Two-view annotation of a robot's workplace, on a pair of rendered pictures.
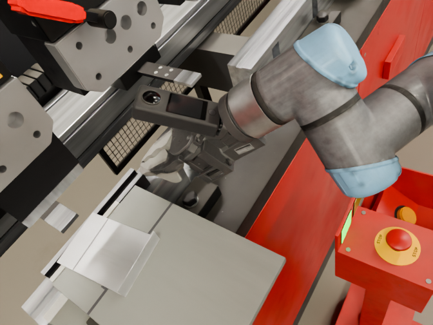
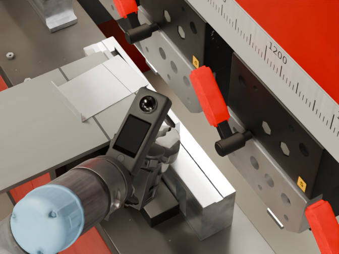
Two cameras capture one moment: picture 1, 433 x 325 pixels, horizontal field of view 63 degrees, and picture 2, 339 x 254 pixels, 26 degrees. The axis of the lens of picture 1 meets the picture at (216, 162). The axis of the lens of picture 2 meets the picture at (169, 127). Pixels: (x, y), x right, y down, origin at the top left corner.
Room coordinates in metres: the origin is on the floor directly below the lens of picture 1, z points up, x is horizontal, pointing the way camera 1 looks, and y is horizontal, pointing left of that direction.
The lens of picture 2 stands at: (0.51, -0.59, 1.88)
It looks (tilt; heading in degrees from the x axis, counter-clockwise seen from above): 51 degrees down; 98
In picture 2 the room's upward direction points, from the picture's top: straight up
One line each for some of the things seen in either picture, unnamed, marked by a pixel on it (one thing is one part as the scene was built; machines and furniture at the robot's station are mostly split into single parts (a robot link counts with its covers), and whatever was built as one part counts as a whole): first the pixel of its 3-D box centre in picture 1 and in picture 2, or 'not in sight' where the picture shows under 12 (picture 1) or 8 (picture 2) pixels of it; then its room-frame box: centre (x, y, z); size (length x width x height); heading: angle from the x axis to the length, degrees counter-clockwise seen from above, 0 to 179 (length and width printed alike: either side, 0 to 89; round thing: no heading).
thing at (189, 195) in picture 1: (189, 198); not in sight; (0.38, 0.07, 0.91); 0.03 x 0.03 x 0.02
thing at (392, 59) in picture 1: (394, 57); not in sight; (0.86, -0.68, 0.58); 0.15 x 0.02 x 0.07; 129
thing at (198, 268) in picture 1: (162, 273); (53, 117); (0.22, 0.12, 1.00); 0.26 x 0.18 x 0.01; 39
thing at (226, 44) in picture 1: (176, 54); not in sight; (1.01, -0.01, 0.81); 0.64 x 0.08 x 0.14; 39
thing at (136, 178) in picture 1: (100, 224); (140, 90); (0.35, 0.20, 0.98); 0.20 x 0.03 x 0.03; 129
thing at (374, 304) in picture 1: (379, 293); not in sight; (0.26, -0.26, 0.39); 0.06 x 0.06 x 0.54; 41
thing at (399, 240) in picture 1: (397, 242); not in sight; (0.22, -0.24, 0.79); 0.04 x 0.04 x 0.04
